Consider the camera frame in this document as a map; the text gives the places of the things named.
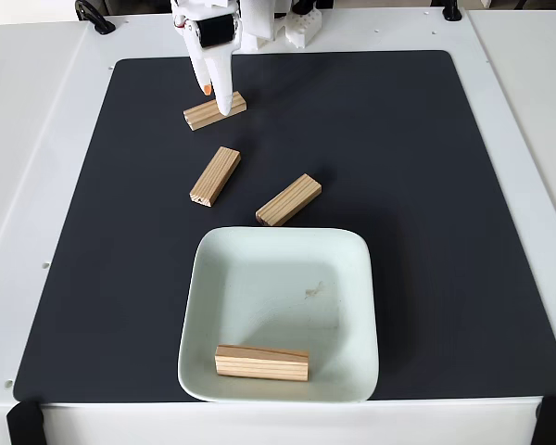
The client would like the grooved wooden block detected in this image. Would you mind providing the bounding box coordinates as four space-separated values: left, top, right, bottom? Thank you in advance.
214 344 310 383
189 146 242 209
183 91 248 132
255 173 322 227

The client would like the pale green square plate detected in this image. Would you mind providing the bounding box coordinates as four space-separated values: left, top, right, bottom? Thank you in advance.
177 225 381 403

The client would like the black table mat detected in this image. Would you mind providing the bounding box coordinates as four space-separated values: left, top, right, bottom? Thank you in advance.
12 49 556 403

